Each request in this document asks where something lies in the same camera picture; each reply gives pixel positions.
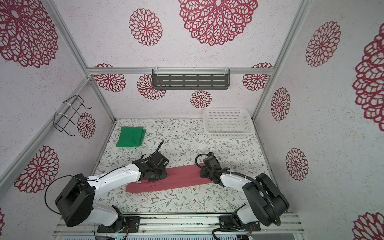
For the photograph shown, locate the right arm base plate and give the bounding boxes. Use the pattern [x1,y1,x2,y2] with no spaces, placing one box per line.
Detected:
[219,215,261,232]

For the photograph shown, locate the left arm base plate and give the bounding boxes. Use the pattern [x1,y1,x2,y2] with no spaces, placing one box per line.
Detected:
[96,217,141,234]

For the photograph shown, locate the pink tank top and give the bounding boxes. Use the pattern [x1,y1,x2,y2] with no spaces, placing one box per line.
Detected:
[126,165,213,194]

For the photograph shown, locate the grey slotted wall shelf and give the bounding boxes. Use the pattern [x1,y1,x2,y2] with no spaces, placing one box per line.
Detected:
[152,69,231,90]

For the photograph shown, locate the green tank top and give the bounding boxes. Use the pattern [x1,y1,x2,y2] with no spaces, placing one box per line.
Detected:
[116,127,146,148]

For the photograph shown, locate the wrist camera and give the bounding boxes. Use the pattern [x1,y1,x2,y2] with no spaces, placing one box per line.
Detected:
[151,152,169,167]
[203,155,222,171]

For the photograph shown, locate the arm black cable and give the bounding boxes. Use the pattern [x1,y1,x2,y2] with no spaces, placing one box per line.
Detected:
[194,152,283,240]
[44,139,166,240]

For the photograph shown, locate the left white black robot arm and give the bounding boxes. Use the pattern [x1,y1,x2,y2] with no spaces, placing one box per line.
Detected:
[55,155,169,232]

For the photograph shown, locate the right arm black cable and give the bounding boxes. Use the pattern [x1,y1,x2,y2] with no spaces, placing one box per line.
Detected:
[194,152,283,240]

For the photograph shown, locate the black wire wall rack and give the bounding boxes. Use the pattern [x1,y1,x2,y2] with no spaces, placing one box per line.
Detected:
[53,95,92,137]

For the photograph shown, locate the white plastic basket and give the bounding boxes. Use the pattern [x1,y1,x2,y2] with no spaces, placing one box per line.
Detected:
[203,108,255,139]

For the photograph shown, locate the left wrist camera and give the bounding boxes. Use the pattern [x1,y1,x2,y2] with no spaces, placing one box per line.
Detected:
[151,152,169,167]

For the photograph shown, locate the floral table mat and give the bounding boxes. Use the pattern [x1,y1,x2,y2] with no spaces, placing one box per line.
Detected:
[95,119,270,213]

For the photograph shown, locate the aluminium mounting rail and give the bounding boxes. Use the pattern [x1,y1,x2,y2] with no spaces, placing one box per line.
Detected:
[52,213,305,236]

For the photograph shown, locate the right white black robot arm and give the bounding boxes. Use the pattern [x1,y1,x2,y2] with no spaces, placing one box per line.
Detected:
[200,167,289,227]

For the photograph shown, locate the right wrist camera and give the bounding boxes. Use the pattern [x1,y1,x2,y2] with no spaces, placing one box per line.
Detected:
[203,155,222,171]

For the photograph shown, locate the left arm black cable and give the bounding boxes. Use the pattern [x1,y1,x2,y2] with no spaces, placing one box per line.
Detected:
[44,139,166,240]

